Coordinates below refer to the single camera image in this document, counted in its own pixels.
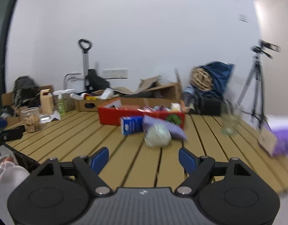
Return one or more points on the white wall socket strip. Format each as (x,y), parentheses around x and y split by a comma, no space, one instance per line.
(115,73)

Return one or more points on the blue water bottle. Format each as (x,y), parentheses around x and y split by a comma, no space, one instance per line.
(188,96)

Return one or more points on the green spray bottle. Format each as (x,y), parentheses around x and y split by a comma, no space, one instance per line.
(63,102)

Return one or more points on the black suitcase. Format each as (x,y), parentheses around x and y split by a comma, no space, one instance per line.
(207,103)

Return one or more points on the dark blue velvet cushion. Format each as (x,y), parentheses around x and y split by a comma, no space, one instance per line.
(220,73)

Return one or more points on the white wall switch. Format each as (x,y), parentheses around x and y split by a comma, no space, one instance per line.
(242,18)

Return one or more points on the black bag on trolley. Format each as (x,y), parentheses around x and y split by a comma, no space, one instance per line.
(95,82)

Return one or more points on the small brown cardboard box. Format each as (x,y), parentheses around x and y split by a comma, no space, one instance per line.
(89,102)

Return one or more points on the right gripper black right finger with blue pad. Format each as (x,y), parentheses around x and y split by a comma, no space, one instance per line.
(199,170)

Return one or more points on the dark green backpack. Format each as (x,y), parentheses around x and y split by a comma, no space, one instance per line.
(26,93)

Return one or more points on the red cardboard box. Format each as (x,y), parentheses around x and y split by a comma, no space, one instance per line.
(111,112)

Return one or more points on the large brown cardboard box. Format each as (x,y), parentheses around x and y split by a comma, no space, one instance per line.
(152,88)

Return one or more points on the purple knitted pouch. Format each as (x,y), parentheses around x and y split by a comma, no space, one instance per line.
(175,131)

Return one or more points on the purple tissue box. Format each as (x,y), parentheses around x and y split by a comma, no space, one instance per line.
(273,136)

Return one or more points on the blue tissue pack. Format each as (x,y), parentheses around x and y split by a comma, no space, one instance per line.
(131,124)

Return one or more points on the iridescent white mesh pouf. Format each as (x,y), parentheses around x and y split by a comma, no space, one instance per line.
(157,136)

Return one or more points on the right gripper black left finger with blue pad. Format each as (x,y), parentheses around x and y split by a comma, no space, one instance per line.
(88,169)

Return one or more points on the clear jar with snacks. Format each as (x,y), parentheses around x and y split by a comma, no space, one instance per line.
(31,119)

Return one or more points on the black camcorder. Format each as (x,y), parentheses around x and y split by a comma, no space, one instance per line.
(260,49)

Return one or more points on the tan wooden box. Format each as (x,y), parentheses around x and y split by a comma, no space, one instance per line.
(46,100)

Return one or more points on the woven rattan ball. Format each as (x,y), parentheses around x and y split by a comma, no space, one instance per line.
(201,79)

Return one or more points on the clear drinking glass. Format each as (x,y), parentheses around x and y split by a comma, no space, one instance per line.
(230,115)

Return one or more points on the black camera tripod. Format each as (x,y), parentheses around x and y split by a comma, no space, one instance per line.
(255,75)

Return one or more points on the lilac fluffy towel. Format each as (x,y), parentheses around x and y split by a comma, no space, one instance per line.
(11,176)

